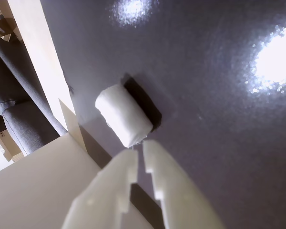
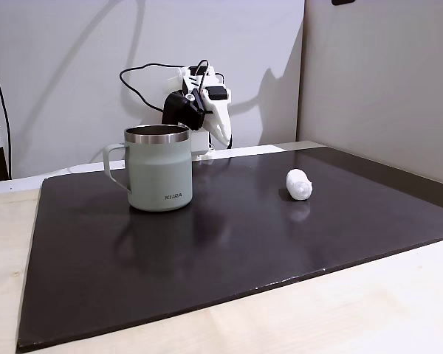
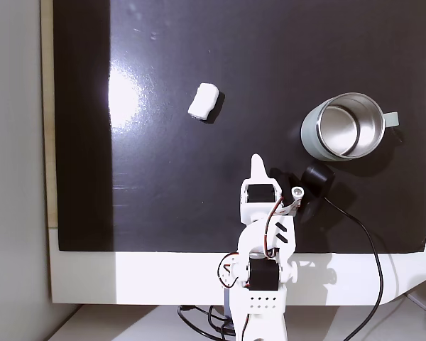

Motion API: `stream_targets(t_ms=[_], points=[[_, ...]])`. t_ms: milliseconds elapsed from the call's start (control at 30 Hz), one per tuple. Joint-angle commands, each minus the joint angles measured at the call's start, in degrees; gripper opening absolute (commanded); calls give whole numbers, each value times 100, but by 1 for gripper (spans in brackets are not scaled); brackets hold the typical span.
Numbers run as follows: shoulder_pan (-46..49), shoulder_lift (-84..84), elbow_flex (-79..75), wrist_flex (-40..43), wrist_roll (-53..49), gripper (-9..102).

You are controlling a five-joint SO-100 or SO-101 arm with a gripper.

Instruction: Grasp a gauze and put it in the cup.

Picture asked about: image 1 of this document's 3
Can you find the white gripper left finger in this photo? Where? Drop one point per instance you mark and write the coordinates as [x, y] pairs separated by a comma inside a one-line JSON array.
[[102, 195]]

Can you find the white gauze roll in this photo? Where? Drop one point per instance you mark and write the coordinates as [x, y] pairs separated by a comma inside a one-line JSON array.
[[124, 114]]

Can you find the dark grey table mat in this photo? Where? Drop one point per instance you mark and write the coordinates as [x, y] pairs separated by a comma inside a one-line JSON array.
[[205, 119]]

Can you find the grey fabric sofa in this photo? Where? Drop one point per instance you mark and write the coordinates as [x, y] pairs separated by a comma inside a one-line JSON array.
[[16, 100]]

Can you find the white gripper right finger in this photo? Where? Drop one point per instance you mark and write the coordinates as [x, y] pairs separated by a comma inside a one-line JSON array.
[[178, 195]]

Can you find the brown cardboard box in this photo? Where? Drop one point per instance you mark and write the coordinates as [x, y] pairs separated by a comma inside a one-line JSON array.
[[1, 27]]

